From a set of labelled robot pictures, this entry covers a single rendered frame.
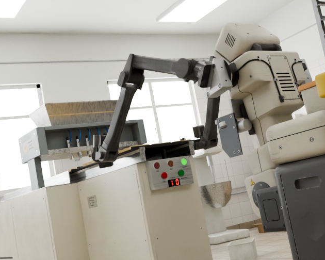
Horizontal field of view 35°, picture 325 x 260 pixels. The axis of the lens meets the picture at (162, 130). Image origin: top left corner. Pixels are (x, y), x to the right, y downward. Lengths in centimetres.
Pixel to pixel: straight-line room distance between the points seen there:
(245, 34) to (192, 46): 596
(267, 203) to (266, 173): 15
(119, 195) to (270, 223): 104
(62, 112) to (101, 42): 410
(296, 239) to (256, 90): 58
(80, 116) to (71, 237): 73
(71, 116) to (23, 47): 365
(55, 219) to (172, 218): 76
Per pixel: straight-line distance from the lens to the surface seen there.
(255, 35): 198
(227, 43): 198
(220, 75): 181
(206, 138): 268
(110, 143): 232
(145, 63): 216
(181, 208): 253
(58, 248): 297
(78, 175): 302
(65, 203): 300
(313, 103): 171
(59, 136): 313
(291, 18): 761
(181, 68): 193
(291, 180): 158
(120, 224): 263
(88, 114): 321
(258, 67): 186
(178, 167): 251
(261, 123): 192
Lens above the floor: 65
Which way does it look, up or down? 8 degrees up
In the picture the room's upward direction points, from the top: 11 degrees counter-clockwise
